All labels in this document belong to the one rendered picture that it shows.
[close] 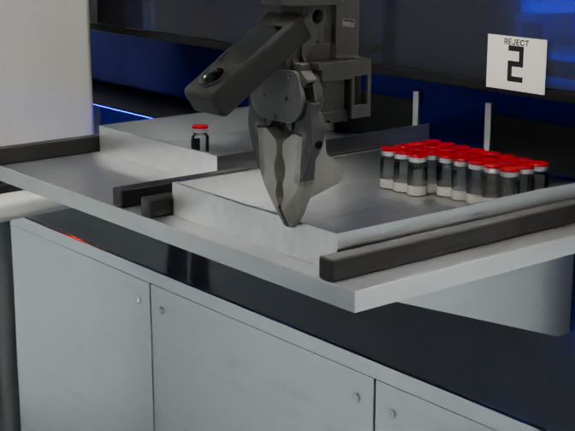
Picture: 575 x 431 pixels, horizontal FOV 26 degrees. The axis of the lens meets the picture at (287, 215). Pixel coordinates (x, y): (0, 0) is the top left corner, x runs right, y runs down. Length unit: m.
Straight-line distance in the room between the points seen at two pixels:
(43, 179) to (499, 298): 0.55
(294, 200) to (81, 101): 0.99
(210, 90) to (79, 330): 1.35
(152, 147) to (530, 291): 0.49
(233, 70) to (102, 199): 0.37
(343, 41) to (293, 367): 0.79
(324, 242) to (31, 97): 0.97
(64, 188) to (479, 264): 0.52
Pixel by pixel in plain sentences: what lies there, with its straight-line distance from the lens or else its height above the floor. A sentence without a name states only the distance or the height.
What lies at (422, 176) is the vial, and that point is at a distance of 1.36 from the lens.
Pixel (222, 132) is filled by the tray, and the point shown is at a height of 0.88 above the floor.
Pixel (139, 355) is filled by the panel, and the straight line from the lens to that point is 2.17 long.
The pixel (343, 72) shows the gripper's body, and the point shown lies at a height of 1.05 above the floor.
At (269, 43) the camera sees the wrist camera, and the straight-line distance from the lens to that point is 1.06.
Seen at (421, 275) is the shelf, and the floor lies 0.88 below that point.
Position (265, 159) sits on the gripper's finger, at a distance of 1.12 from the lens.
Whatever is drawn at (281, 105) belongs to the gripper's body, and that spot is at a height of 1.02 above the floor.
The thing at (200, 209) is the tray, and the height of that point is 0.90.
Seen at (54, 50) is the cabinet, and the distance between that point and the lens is 2.01.
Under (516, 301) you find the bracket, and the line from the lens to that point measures 1.34.
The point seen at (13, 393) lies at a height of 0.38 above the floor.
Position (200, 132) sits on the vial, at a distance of 1.53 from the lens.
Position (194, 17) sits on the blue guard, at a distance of 1.88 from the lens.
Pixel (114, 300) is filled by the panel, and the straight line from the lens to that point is 2.20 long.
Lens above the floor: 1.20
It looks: 14 degrees down
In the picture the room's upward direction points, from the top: straight up
